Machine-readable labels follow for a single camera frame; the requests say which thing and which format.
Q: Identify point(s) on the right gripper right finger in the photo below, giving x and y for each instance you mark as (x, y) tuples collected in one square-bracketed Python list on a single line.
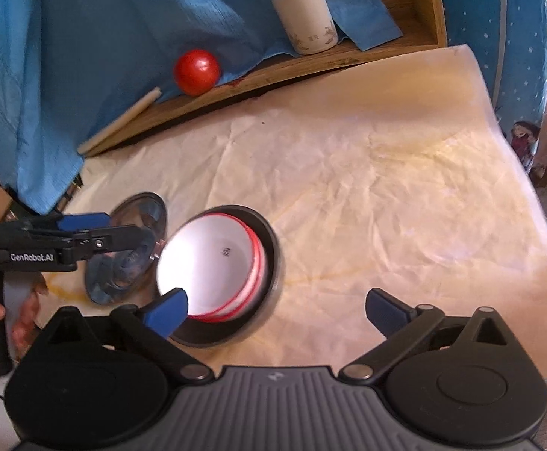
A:
[(407, 331)]

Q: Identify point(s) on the person's left hand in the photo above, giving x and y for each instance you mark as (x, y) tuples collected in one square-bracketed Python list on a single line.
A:
[(19, 308)]

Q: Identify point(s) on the blue hanging coat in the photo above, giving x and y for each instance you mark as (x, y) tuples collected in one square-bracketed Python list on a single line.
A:
[(69, 67)]

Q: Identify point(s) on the wooden shelf board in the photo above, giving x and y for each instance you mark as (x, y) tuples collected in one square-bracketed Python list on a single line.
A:
[(422, 23)]

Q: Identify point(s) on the white rolling pin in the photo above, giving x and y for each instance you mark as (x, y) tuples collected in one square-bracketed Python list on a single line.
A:
[(118, 123)]

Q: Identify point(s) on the cream paper table cover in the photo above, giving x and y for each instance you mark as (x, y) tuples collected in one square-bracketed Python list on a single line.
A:
[(391, 174)]

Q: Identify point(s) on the white thermos cup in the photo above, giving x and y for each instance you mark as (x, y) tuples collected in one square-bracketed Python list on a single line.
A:
[(308, 25)]

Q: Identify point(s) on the deep steel bowl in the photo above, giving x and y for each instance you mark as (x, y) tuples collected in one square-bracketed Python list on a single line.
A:
[(197, 334)]

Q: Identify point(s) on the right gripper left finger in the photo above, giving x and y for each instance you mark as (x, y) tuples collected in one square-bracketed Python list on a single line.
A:
[(146, 332)]

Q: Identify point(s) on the white bowl red rim back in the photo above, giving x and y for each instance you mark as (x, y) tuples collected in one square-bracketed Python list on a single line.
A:
[(178, 265)]

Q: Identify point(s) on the blue dotted curtain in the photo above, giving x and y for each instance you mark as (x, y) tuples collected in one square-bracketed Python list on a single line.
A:
[(509, 41)]

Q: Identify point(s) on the white bowl red rim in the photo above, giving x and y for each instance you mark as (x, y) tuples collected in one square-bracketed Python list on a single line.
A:
[(236, 265), (178, 265)]

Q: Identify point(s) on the white bowl red rim front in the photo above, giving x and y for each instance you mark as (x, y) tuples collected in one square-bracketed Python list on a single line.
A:
[(236, 265)]

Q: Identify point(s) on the black plastic crate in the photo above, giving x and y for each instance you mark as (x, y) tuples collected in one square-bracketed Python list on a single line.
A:
[(69, 193)]

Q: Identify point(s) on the red tomato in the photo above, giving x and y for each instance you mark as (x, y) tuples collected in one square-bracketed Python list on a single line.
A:
[(196, 72)]

